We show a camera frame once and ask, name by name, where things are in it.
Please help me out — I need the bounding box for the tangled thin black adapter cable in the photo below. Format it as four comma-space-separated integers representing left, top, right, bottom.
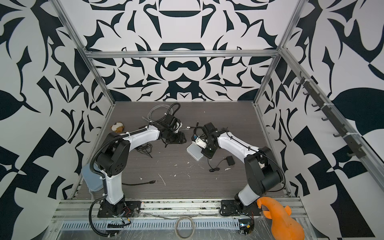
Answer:
135, 142, 154, 159

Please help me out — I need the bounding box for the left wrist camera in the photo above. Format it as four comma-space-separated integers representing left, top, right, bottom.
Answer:
172, 118, 182, 133

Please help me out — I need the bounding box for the light blue plastic lid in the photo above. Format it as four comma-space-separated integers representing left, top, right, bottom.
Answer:
81, 164, 103, 192

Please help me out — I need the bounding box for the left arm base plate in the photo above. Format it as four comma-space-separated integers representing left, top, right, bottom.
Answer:
97, 200, 142, 218

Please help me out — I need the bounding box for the black wall hook rail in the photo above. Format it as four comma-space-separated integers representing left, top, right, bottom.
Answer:
297, 72, 367, 159

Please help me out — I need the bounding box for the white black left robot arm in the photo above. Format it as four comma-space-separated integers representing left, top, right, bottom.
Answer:
90, 114, 187, 206

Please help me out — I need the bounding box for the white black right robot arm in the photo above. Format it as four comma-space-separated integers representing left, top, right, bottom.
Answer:
192, 123, 285, 207

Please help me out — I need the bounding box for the grey tape ring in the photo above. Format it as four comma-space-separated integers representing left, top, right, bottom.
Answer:
174, 215, 196, 240

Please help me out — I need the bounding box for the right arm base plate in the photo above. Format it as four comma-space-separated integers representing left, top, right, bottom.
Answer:
219, 200, 262, 217

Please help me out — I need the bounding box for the black ethernet cable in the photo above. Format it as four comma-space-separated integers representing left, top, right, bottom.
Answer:
122, 179, 157, 186

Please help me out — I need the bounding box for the white network switch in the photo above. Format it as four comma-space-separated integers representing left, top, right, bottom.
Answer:
187, 142, 204, 161

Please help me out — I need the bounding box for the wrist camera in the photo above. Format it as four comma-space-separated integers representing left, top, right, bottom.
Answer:
195, 137, 207, 149
172, 118, 182, 133

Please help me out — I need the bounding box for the black corrugated cable conduit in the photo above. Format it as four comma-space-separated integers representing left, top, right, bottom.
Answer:
89, 127, 148, 179

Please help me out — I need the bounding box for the brown white round toy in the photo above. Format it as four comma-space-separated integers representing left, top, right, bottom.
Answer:
111, 122, 125, 134

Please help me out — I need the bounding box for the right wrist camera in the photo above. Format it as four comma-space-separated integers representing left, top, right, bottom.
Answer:
195, 137, 207, 149

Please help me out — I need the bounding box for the grey coiled ethernet cable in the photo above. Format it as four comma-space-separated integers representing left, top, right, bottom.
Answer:
141, 104, 172, 122

